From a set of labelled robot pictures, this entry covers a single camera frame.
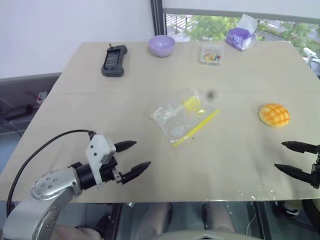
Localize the black handheld controller device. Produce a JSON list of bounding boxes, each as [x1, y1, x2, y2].
[[100, 44, 129, 78]]

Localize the clear box of coloured pins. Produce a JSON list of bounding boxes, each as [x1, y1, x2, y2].
[[198, 43, 225, 67]]

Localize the purple plastic bowl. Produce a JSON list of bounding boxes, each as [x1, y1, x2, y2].
[[147, 34, 176, 58]]

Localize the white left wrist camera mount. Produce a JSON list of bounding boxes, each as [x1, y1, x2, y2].
[[85, 134, 117, 187]]

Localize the clear yellow-zip plastic bag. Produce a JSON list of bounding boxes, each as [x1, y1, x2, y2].
[[149, 89, 221, 149]]

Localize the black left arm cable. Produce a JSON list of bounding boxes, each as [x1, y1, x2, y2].
[[6, 129, 97, 216]]

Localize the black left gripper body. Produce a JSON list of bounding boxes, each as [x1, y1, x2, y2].
[[99, 156, 125, 185]]

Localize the white thin cable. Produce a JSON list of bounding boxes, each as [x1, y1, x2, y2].
[[245, 219, 256, 240]]

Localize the red and white small object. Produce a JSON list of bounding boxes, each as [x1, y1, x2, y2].
[[34, 90, 49, 104]]

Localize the pinkish blurry rounded shape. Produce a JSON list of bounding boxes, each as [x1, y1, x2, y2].
[[54, 225, 102, 240]]

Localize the beige rounded leg shape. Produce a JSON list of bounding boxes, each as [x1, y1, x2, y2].
[[205, 201, 237, 235], [136, 201, 174, 240]]

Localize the yellow pineapple bun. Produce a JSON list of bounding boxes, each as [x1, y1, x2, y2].
[[257, 103, 291, 129]]

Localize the grey window frame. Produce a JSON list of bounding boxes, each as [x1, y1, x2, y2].
[[149, 0, 320, 37]]

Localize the black table leg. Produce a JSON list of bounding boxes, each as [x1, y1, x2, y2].
[[108, 202, 124, 230], [251, 200, 270, 240]]

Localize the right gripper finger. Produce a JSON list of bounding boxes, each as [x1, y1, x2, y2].
[[274, 163, 314, 185], [281, 141, 320, 155]]

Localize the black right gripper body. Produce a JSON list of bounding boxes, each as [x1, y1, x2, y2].
[[309, 144, 320, 190]]

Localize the purple tissue pack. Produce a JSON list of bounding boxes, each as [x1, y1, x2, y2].
[[225, 13, 259, 52]]

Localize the white device beside table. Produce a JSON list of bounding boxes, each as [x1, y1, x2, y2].
[[302, 46, 320, 77]]

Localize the white shoe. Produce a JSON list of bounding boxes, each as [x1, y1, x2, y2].
[[283, 199, 301, 217]]

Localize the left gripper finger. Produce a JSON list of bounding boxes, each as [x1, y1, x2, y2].
[[114, 140, 138, 154], [119, 161, 152, 185]]

